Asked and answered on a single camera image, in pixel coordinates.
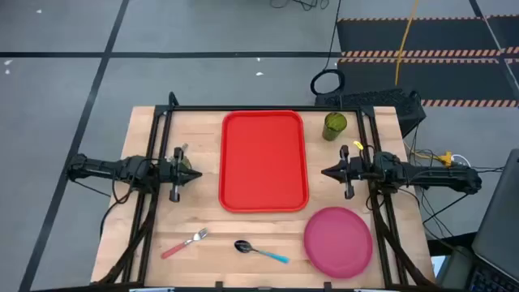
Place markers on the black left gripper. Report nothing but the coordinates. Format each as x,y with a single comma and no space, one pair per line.
172,174

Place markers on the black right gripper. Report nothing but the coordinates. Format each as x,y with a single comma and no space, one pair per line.
359,168

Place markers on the green translucent cup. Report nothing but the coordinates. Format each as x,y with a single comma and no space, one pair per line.
334,125

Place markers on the pink round plate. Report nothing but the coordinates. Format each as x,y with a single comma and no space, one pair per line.
338,243

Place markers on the red plastic tray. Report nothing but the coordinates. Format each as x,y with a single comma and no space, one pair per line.
263,162

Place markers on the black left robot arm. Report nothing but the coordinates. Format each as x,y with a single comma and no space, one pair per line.
105,168

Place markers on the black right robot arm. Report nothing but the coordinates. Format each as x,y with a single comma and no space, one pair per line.
438,174

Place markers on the small potted green plant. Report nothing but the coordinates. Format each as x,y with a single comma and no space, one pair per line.
187,163

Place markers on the yellow tag on right gripper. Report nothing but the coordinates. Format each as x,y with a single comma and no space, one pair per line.
358,144

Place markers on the black perforated computer case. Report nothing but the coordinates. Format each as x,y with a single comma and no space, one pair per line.
377,99

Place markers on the grey rounded object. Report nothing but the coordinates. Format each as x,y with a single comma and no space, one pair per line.
456,271

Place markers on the grey laptop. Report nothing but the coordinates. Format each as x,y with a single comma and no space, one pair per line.
498,211

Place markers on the black hazard-striped floor mat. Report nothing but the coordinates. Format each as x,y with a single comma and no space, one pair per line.
446,34

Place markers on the black metal table frame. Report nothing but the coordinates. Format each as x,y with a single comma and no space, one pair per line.
259,108

